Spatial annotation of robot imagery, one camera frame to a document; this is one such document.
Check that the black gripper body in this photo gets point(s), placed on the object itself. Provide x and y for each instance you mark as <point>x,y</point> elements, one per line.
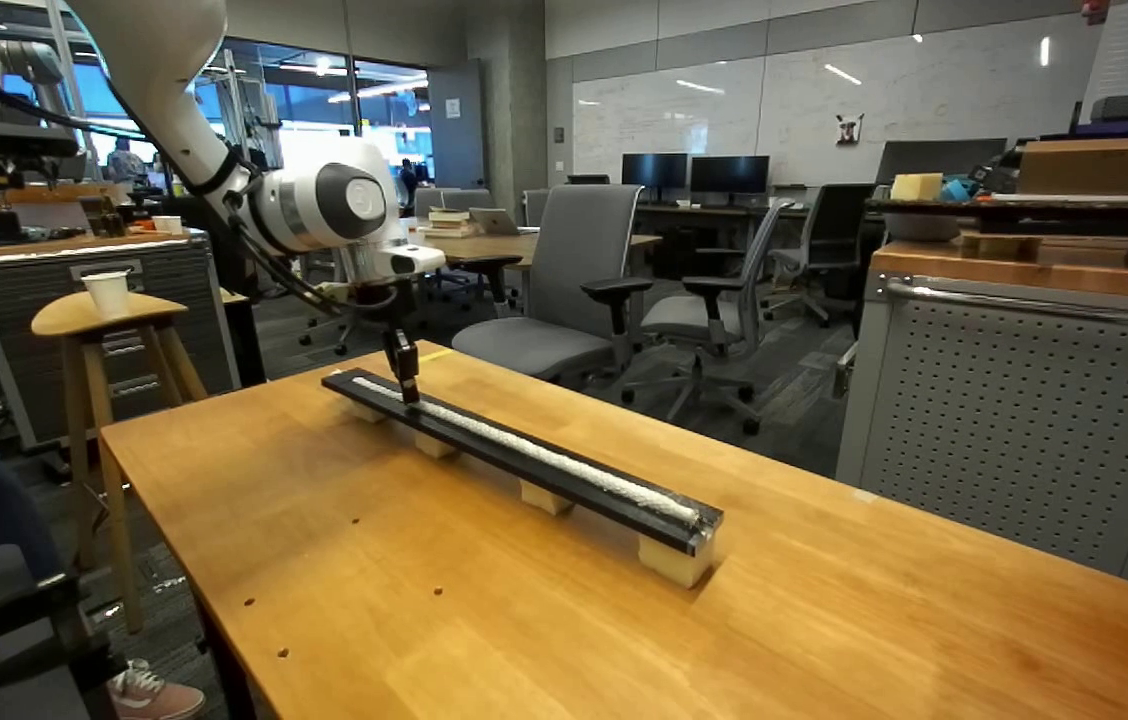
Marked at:
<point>385,307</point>

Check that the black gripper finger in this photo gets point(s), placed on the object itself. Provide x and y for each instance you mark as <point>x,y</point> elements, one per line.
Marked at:
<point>406,367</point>

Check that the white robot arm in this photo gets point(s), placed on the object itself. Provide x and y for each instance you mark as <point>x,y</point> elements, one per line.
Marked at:
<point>324,228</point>

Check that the grey office chair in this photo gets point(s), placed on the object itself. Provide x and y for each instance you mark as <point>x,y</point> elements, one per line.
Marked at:
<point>573,285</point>
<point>716,312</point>

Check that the white paper cup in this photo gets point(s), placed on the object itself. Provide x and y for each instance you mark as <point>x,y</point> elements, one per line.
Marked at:
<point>108,295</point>

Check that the wooden stool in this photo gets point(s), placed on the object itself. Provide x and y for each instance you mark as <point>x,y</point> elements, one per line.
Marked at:
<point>79,329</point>

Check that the black computer monitors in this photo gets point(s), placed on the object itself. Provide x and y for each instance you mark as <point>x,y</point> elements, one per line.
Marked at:
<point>692,178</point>

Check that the grey metal tool cabinet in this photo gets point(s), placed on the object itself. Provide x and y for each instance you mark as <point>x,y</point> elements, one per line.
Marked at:
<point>998,395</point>

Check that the long black channel rail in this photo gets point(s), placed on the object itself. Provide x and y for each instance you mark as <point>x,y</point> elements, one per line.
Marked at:
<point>674,534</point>

